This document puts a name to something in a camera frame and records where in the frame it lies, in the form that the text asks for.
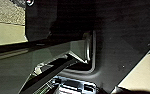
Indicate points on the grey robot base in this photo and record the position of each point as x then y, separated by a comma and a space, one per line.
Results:
124, 40

